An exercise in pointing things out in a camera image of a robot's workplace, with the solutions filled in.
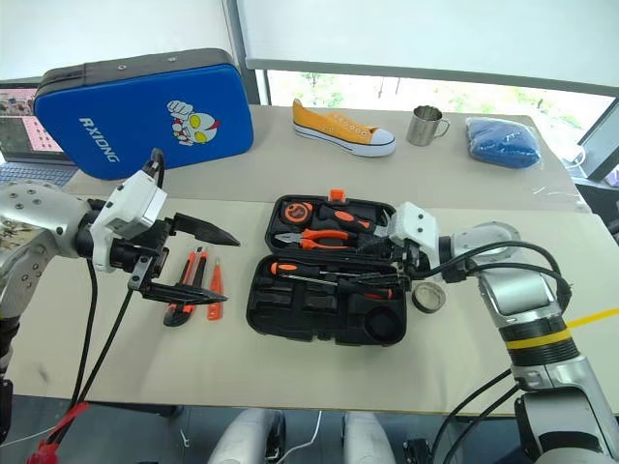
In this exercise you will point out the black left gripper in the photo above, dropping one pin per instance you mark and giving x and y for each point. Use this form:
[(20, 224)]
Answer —
[(145, 251)]

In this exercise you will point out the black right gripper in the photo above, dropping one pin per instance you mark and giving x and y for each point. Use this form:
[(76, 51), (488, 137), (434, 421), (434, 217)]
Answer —
[(411, 261)]

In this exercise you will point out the orange black utility knife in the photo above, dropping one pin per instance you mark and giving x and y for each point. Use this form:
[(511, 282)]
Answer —
[(191, 270)]

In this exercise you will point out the black electrical tape roll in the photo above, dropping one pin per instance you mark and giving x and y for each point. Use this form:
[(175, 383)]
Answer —
[(421, 307)]

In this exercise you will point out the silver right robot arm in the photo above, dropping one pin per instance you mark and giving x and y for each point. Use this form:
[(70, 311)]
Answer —
[(517, 290)]

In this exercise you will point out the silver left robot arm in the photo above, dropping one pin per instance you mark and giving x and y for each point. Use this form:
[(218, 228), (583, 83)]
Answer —
[(34, 208)]

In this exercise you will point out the black plastic tool case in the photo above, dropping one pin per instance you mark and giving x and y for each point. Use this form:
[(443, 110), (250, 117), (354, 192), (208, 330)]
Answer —
[(309, 333)]

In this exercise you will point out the blue cartoon print case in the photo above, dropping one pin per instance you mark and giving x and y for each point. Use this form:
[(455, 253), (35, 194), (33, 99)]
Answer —
[(121, 125)]

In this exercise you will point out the orange black claw hammer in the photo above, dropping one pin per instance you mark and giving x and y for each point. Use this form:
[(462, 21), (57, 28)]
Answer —
[(338, 215)]

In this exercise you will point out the orange black tape measure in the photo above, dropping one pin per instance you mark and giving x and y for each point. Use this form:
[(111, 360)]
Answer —
[(296, 212)]

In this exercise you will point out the stainless steel mug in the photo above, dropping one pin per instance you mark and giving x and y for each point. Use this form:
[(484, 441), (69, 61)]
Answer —
[(421, 128)]

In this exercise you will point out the yellow canvas sneaker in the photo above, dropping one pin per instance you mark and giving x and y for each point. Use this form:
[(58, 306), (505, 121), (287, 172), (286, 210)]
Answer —
[(329, 125)]

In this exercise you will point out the blue cloth in plastic bag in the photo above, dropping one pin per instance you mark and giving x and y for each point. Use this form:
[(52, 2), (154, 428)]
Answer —
[(503, 142)]

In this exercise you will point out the silver rounded right leg cover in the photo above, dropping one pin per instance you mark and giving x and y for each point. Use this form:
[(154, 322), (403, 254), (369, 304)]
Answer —
[(367, 440)]

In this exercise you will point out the silver rounded leg cover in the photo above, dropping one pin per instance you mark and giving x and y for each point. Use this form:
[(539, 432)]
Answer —
[(242, 440), (367, 440)]

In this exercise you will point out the silver rounded left leg cover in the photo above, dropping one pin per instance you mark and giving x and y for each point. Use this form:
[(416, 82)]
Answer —
[(242, 440)]

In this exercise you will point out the grey laptop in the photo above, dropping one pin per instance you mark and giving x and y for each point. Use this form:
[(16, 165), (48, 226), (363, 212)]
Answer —
[(19, 125)]

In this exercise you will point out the yellow tape strip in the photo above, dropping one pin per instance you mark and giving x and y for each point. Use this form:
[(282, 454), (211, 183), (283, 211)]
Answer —
[(595, 316)]

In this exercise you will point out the wide white roller blind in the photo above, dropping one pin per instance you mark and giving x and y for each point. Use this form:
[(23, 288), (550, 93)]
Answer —
[(411, 34)]

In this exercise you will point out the black framed monitor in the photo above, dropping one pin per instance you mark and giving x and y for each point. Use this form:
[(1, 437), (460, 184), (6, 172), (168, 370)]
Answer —
[(602, 145)]

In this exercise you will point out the narrow white roller blind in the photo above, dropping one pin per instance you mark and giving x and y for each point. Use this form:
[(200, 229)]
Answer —
[(97, 29)]

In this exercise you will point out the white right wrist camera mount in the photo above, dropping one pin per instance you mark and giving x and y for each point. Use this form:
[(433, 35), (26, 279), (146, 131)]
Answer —
[(416, 224)]

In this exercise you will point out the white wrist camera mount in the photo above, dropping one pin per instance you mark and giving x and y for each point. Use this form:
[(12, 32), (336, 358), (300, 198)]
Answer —
[(416, 224), (135, 203)]

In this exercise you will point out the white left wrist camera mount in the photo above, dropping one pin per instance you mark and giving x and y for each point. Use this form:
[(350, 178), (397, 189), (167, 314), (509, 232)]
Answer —
[(135, 203)]

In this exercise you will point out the dark window post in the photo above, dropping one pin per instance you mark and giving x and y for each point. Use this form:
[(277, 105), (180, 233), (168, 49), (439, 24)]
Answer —
[(263, 87)]

